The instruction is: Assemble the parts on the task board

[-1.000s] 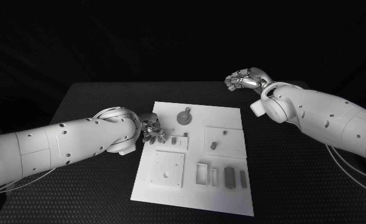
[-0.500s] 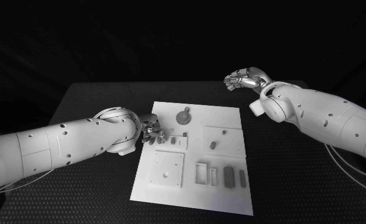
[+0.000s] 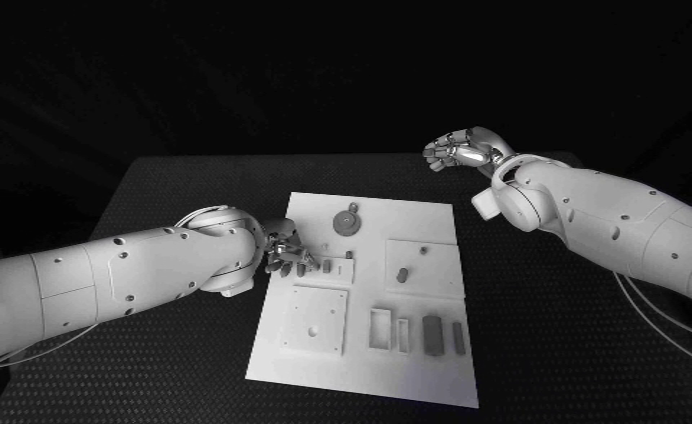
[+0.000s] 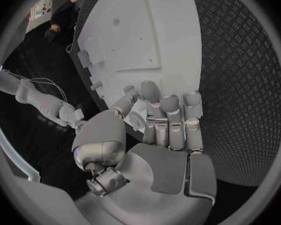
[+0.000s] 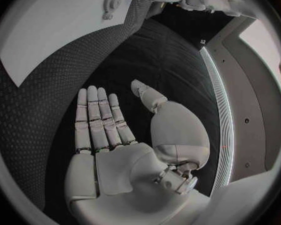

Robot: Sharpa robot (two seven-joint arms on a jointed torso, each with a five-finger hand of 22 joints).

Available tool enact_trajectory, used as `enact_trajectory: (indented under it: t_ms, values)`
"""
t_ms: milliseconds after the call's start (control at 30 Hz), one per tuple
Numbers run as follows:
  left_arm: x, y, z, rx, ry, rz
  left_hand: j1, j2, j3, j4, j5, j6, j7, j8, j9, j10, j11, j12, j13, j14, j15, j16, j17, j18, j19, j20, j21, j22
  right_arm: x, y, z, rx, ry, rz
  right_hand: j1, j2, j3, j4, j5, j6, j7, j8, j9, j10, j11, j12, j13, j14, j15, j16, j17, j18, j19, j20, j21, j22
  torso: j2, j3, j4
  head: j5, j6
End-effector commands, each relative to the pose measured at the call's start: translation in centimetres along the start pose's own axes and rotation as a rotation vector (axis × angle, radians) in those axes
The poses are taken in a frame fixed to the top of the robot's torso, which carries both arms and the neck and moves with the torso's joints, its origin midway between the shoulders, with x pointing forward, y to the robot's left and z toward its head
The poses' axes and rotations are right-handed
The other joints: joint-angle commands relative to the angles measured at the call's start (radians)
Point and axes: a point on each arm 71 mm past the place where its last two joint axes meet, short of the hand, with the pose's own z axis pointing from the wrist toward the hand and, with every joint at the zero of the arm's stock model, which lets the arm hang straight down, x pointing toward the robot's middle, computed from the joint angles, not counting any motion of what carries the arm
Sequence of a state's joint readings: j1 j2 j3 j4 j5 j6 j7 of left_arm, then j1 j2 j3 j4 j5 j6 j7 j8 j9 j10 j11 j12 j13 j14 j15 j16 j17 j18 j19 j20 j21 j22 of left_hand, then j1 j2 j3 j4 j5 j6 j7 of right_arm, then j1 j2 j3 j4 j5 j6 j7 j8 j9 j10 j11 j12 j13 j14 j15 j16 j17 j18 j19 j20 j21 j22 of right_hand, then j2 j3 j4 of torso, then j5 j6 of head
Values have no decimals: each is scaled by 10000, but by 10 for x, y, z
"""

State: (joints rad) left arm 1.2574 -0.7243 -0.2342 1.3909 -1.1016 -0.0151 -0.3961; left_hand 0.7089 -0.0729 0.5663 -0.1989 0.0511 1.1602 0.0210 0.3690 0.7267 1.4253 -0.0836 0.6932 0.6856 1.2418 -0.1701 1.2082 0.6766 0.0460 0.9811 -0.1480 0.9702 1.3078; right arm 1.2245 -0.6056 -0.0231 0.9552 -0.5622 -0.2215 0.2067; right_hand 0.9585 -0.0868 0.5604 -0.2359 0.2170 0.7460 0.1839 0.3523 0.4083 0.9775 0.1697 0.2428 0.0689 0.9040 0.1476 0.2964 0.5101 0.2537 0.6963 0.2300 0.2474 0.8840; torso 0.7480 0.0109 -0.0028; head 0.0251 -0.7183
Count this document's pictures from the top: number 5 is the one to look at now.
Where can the white task board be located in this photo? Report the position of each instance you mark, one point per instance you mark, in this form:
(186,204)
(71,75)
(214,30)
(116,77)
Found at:
(60,33)

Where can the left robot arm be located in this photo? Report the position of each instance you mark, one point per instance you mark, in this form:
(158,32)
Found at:
(227,3)

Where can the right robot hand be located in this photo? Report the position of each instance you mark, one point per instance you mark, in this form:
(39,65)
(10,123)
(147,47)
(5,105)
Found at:
(121,172)

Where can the small grey gear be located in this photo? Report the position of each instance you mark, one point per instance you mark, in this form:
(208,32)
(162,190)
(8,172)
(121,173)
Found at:
(107,16)

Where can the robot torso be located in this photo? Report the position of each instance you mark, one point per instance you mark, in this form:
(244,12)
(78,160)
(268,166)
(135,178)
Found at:
(243,105)

